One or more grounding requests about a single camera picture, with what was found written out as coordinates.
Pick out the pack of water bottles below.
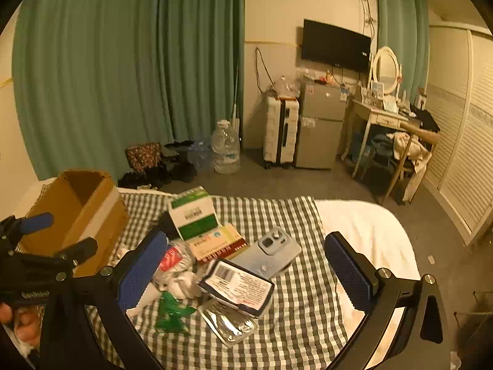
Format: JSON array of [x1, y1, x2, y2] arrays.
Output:
[[187, 135, 214, 172]]

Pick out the floral fabric bag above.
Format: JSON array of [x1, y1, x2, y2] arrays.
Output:
[[125, 142, 164, 174]]

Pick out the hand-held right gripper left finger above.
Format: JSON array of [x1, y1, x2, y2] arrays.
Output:
[[39, 231, 169, 370]]

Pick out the small black box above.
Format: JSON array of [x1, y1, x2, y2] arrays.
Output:
[[152, 212, 181, 240]]

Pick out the wooden chair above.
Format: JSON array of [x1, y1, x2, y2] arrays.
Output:
[[379, 123, 442, 205]]

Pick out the clear plastic snack bag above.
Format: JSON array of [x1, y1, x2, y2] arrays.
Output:
[[198, 298, 259, 348]]

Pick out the white louvered wardrobe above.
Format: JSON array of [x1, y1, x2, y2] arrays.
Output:
[[418, 25, 493, 247]]

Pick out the silver small fridge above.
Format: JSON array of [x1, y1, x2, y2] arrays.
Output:
[[295, 81, 349, 170]]

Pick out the green white checkered cloth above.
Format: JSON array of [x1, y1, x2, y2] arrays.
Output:
[[83, 191, 361, 370]]

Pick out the wide green curtain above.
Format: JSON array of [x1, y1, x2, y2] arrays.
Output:
[[11, 0, 246, 180]]

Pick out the red yellow box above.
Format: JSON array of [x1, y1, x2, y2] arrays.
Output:
[[187, 223, 250, 265]]

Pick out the white dressing table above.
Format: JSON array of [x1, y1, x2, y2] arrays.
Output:
[[341, 98, 414, 180]]

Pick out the black wall television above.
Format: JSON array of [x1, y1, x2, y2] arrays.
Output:
[[301, 18, 372, 74]]

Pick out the dark clothes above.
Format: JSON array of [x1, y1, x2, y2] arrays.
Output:
[[408, 104, 442, 134]]

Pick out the black wall cable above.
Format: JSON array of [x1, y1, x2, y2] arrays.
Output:
[[254, 46, 270, 93]]

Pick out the green wrapper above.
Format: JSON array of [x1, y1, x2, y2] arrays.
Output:
[[155, 292, 196, 334]]

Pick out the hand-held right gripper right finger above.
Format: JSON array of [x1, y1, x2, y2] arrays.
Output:
[[324, 231, 451, 370]]

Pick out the white suitcase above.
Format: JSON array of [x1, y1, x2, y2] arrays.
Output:
[[263, 94, 300, 169]]

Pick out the white clothes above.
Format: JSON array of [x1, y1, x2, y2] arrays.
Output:
[[387, 131, 432, 186]]

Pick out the green white medicine box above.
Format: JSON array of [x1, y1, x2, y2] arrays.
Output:
[[168, 186, 220, 241]]

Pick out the clear cup with red label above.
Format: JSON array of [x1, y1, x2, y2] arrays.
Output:
[[154, 239, 197, 278]]

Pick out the person's left hand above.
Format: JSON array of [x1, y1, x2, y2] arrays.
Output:
[[0, 302, 43, 345]]

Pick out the white oval mirror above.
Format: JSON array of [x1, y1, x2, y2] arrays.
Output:
[[370, 45, 401, 95]]

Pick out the pile of dark shoes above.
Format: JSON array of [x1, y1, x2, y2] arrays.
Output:
[[117, 139, 199, 189]]

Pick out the brown cardboard box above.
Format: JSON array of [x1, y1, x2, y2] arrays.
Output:
[[17, 170, 132, 278]]

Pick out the dark pack with white label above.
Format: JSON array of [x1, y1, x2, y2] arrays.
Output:
[[198, 258, 275, 319]]

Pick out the narrow green curtain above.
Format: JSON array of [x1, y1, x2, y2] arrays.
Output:
[[375, 0, 430, 105]]

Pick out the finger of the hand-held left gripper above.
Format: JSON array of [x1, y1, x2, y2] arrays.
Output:
[[0, 212, 55, 247], [54, 237, 98, 268]]

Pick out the large clear water jug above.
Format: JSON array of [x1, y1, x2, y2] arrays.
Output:
[[210, 119, 241, 174]]

